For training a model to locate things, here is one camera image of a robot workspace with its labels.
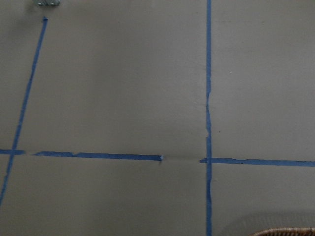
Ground brown wicker basket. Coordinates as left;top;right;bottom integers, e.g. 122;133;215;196
251;227;315;236

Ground aluminium frame post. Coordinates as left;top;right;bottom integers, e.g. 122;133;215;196
33;0;61;7

